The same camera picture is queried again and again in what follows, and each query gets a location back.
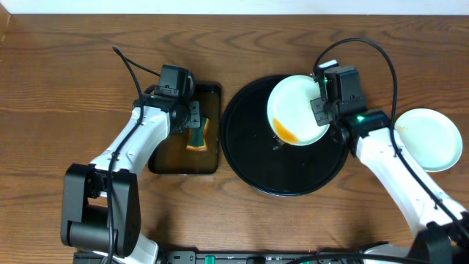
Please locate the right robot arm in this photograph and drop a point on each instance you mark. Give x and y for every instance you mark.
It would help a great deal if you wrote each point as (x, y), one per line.
(439, 224)

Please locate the yellow green scrub sponge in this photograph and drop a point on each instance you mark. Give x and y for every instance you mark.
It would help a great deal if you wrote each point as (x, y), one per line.
(196, 137)

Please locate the black rectangular water tray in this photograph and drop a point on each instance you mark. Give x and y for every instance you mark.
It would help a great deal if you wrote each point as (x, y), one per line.
(171, 155)

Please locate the pale green plate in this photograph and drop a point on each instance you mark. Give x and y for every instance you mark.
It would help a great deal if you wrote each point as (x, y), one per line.
(431, 138)

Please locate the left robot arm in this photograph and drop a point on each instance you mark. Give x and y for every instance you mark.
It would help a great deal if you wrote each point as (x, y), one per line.
(101, 206)

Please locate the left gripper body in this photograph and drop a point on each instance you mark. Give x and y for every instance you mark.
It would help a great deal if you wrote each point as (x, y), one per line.
(194, 114)

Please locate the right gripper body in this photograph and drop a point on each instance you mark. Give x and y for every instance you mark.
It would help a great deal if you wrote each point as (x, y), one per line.
(322, 111)

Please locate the light blue plate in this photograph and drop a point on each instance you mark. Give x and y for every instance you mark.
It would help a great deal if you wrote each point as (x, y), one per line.
(289, 111)

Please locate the round black serving tray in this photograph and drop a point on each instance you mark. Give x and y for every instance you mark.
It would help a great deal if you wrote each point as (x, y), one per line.
(261, 160)

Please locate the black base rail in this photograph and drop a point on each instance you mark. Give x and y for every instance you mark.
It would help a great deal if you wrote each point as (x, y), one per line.
(182, 257)

